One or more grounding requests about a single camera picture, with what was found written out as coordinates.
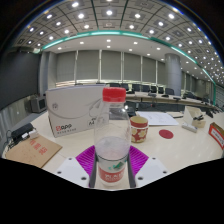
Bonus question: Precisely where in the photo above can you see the group of ceiling lights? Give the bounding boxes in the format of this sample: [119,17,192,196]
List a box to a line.
[19,0,224,84]

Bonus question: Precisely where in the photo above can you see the white copy paper box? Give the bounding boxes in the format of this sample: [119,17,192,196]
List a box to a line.
[44,84,111,139]

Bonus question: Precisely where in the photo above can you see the brown paper envelope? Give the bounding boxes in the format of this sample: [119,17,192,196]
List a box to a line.
[4,134,63,169]

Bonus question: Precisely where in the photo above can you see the clear red-capped water bottle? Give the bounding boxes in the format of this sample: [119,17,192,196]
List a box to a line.
[93,86,132,191]

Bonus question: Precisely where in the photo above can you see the old grey monitor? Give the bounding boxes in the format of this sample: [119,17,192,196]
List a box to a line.
[29,94,48,114]

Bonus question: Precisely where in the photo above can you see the black power adapter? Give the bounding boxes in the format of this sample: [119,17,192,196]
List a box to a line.
[10,122,36,142]

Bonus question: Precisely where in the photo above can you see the flat round red coaster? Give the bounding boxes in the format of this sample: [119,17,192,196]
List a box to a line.
[158,129,174,140]

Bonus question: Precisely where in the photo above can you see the red floral ceramic mug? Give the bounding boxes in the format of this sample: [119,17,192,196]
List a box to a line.
[129,115,150,144]

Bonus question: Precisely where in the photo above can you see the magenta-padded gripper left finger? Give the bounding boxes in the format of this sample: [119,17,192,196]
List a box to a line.
[54,145,98,190]

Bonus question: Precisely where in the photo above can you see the long curved conference desk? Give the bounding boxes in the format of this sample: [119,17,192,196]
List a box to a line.
[124,90,221,113]

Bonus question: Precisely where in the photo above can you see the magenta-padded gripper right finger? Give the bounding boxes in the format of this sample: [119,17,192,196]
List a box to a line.
[127,145,168,189]

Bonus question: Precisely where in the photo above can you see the group of black office chairs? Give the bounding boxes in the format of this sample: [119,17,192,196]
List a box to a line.
[108,82,214,101]

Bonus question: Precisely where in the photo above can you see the white power strip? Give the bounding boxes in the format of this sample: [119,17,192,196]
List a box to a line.
[181,122,198,134]

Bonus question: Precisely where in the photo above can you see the open brown cardboard box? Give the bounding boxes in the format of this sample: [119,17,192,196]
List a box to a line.
[208,121,224,151]

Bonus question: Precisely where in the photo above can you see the small black tool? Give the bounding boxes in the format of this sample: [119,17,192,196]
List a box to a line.
[192,114,205,122]

